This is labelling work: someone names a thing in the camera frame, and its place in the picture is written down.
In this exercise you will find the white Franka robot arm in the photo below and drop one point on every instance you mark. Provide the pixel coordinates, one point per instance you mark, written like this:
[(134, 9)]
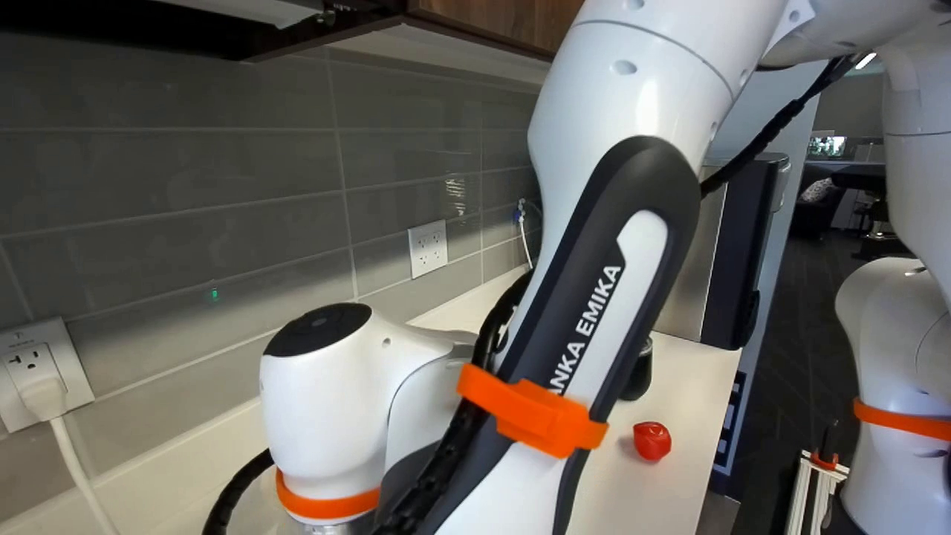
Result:
[(614, 98)]

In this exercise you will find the red toy pepper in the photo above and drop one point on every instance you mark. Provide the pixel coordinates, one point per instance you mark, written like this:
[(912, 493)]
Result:
[(652, 441)]

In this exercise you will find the black rack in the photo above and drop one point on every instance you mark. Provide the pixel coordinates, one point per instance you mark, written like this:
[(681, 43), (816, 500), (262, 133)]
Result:
[(745, 255)]

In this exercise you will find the white stand with orange clip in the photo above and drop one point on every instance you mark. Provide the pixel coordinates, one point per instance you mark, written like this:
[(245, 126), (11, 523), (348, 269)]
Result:
[(817, 486)]

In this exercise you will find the white double wall outlet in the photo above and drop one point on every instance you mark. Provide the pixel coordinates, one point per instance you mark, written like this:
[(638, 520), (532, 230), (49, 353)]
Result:
[(430, 248)]

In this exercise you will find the wooden wall cabinet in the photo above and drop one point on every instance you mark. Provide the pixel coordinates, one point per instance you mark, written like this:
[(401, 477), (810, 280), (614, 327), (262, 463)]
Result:
[(476, 17)]

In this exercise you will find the wall outlet with white plug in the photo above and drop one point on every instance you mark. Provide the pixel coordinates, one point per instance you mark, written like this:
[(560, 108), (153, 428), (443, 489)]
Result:
[(31, 371)]

